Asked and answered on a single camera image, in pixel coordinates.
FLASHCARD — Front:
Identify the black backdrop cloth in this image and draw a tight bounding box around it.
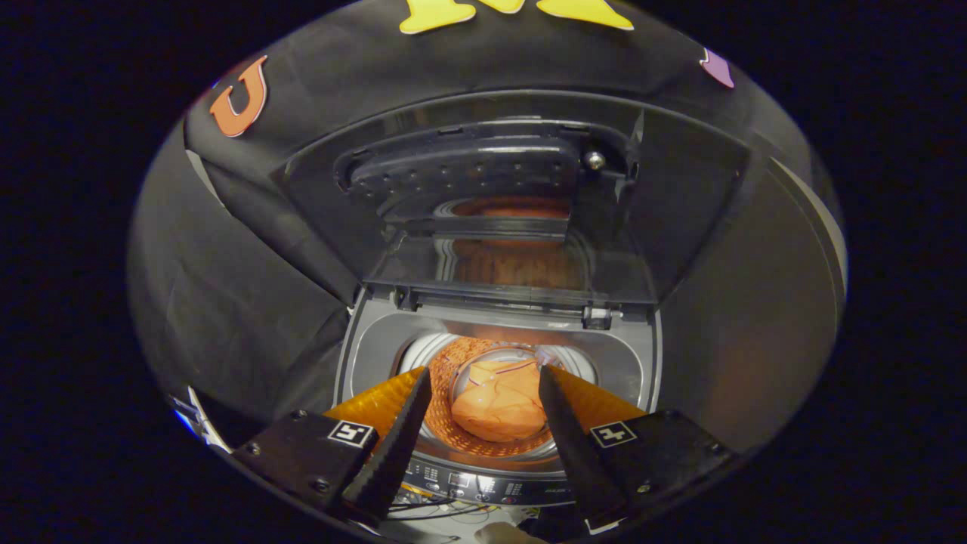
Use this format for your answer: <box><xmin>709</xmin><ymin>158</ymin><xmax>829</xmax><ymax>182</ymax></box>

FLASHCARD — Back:
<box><xmin>128</xmin><ymin>0</ymin><xmax>817</xmax><ymax>447</ymax></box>

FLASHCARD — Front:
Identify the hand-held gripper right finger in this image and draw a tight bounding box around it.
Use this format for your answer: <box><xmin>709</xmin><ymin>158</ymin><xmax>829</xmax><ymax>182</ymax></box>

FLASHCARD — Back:
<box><xmin>538</xmin><ymin>366</ymin><xmax>737</xmax><ymax>530</ymax></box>

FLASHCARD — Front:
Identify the dark washing machine lid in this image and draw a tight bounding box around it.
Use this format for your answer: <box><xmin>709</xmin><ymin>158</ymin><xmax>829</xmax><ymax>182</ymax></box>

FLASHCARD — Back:
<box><xmin>272</xmin><ymin>91</ymin><xmax>753</xmax><ymax>309</ymax></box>

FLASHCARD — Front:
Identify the orange polo shirt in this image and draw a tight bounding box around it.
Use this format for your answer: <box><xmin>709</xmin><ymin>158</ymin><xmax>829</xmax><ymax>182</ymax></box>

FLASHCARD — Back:
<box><xmin>451</xmin><ymin>359</ymin><xmax>548</xmax><ymax>444</ymax></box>

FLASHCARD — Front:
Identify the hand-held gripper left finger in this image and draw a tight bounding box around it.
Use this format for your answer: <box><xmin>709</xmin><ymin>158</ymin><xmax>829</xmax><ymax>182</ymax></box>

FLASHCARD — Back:
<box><xmin>230</xmin><ymin>366</ymin><xmax>433</xmax><ymax>526</ymax></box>

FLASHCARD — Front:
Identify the thin black cable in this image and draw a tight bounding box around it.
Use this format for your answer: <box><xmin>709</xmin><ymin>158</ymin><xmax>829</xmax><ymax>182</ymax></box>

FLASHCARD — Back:
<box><xmin>387</xmin><ymin>493</ymin><xmax>492</xmax><ymax>539</ymax></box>

